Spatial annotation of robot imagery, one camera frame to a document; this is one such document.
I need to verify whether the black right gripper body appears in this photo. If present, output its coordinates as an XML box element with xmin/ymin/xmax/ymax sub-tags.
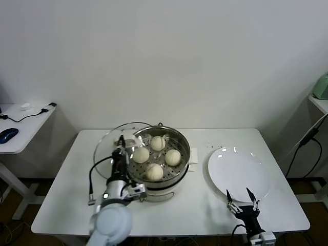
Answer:
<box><xmin>235</xmin><ymin>204</ymin><xmax>265</xmax><ymax>234</ymax></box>

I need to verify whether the round glass pot lid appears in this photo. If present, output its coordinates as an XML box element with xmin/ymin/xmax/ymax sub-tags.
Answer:
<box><xmin>93</xmin><ymin>122</ymin><xmax>157</xmax><ymax>180</ymax></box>

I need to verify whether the pale green appliance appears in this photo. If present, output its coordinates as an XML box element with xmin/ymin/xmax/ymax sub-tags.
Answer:
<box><xmin>312</xmin><ymin>73</ymin><xmax>328</xmax><ymax>100</ymax></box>

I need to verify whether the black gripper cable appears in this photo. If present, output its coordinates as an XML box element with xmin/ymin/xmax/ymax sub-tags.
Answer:
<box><xmin>88</xmin><ymin>156</ymin><xmax>115</xmax><ymax>206</ymax></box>
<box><xmin>232</xmin><ymin>224</ymin><xmax>248</xmax><ymax>237</ymax></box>

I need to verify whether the black hanging power cable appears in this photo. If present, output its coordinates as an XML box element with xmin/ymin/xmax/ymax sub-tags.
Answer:
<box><xmin>285</xmin><ymin>137</ymin><xmax>323</xmax><ymax>180</ymax></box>

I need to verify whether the white side desk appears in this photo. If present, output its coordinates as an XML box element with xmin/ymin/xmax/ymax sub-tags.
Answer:
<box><xmin>0</xmin><ymin>102</ymin><xmax>58</xmax><ymax>221</ymax></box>

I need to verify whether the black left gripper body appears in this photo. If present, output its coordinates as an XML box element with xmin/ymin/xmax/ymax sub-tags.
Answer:
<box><xmin>111</xmin><ymin>149</ymin><xmax>129</xmax><ymax>181</ymax></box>

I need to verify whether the stainless steel steamer basket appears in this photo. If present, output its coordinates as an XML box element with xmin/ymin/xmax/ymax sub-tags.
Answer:
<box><xmin>125</xmin><ymin>126</ymin><xmax>191</xmax><ymax>185</ymax></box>

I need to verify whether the white desk with appliance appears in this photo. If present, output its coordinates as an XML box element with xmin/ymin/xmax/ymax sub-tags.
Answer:
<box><xmin>307</xmin><ymin>94</ymin><xmax>328</xmax><ymax>203</ymax></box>

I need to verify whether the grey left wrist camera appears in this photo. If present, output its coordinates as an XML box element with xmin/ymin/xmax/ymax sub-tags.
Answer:
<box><xmin>125</xmin><ymin>182</ymin><xmax>148</xmax><ymax>201</ymax></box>

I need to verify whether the black power adapter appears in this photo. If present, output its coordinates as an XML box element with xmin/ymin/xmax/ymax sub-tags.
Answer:
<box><xmin>299</xmin><ymin>128</ymin><xmax>320</xmax><ymax>147</ymax></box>

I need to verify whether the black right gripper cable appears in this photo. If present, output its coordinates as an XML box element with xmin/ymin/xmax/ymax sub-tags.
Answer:
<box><xmin>232</xmin><ymin>224</ymin><xmax>248</xmax><ymax>237</ymax></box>

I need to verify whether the white steamed baozi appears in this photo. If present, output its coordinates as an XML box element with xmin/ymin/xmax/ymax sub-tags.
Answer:
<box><xmin>146</xmin><ymin>163</ymin><xmax>164</xmax><ymax>181</ymax></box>
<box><xmin>150</xmin><ymin>136</ymin><xmax>167</xmax><ymax>151</ymax></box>
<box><xmin>165</xmin><ymin>150</ymin><xmax>182</xmax><ymax>167</ymax></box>
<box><xmin>132</xmin><ymin>148</ymin><xmax>150</xmax><ymax>164</ymax></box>

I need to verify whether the white round plate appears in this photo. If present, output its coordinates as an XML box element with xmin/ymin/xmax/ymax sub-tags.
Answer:
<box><xmin>207</xmin><ymin>147</ymin><xmax>272</xmax><ymax>203</ymax></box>

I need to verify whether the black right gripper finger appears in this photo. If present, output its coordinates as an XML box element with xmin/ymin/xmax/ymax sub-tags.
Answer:
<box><xmin>247</xmin><ymin>188</ymin><xmax>260</xmax><ymax>212</ymax></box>
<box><xmin>227</xmin><ymin>189</ymin><xmax>242</xmax><ymax>214</ymax></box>

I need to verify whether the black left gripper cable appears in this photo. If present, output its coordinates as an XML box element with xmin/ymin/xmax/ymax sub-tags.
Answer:
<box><xmin>88</xmin><ymin>156</ymin><xmax>115</xmax><ymax>206</ymax></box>

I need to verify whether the blue computer mouse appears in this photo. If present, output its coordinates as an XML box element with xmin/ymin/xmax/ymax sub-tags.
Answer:
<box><xmin>0</xmin><ymin>127</ymin><xmax>20</xmax><ymax>144</ymax></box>

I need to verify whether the black desk cable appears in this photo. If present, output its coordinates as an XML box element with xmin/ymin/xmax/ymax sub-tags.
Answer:
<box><xmin>0</xmin><ymin>109</ymin><xmax>50</xmax><ymax>123</ymax></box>

